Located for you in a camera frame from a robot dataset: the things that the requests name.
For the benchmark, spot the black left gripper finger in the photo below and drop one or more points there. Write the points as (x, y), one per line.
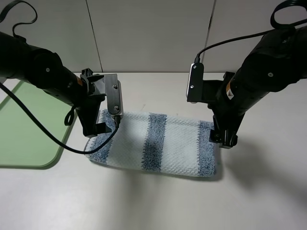
(96, 129)

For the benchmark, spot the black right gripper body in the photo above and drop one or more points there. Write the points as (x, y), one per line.
(227, 99)

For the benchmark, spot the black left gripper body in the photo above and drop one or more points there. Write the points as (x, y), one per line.
(88, 109)

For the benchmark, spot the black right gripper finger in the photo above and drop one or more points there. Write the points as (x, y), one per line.
(226, 139)

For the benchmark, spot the blue white striped towel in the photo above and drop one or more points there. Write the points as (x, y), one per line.
(160, 143)

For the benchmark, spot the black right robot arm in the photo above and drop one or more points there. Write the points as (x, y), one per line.
(278, 60)

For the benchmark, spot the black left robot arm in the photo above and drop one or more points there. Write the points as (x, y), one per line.
(44, 69)

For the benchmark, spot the green plastic tray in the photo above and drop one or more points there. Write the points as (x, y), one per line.
(22, 143)

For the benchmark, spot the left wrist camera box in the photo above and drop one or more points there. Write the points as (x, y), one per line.
(113, 95)

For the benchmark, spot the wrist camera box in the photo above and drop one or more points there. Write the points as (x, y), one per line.
(199, 90)
(113, 95)

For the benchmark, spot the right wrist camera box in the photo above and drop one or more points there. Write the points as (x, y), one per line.
(199, 90)

